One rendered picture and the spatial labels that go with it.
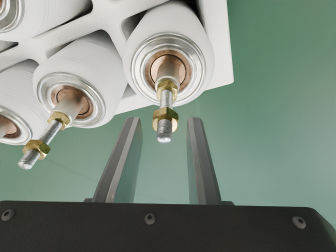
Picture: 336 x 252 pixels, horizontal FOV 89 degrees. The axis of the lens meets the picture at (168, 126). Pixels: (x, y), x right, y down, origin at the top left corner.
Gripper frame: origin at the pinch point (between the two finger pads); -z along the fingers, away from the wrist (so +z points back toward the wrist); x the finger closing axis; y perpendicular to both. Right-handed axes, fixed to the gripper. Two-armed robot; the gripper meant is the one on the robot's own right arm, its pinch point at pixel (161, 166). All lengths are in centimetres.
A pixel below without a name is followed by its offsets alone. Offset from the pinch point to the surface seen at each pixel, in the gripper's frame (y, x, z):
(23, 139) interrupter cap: 9.8, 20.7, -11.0
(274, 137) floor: 35, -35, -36
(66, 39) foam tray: -1.3, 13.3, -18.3
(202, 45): -2.6, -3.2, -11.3
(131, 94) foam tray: 7.4, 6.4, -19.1
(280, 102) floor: 20, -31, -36
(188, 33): -3.6, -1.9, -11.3
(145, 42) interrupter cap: -3.0, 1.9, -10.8
